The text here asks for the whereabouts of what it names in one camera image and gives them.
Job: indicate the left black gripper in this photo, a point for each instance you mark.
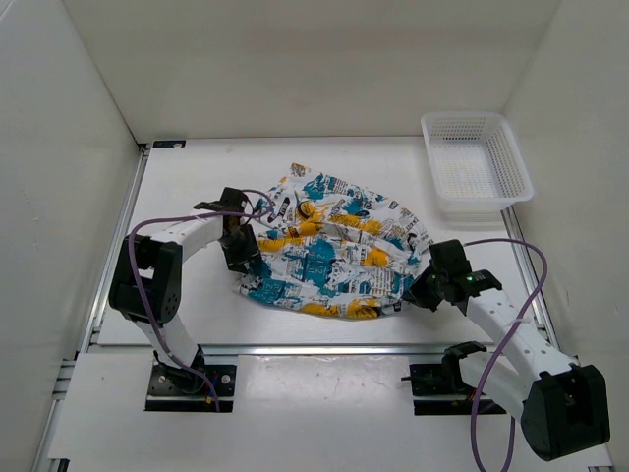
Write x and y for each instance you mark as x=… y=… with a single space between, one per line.
x=234 y=262

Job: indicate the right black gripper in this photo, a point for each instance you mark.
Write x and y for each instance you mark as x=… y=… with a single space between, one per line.
x=417 y=293

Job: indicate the patterned white shorts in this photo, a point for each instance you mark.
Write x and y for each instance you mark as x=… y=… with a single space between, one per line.
x=330 y=248

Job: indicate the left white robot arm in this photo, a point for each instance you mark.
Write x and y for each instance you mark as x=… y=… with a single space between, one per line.
x=146 y=287

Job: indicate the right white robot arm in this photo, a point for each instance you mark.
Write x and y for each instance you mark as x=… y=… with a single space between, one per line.
x=559 y=405

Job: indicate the white plastic basket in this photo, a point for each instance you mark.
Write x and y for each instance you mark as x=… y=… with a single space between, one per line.
x=476 y=166

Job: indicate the black corner label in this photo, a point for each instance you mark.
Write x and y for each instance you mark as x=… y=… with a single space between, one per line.
x=169 y=144

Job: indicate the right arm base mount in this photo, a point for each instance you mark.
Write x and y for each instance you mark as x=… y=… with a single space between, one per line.
x=438 y=388

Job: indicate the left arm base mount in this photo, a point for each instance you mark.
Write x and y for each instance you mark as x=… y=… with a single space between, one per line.
x=171 y=389

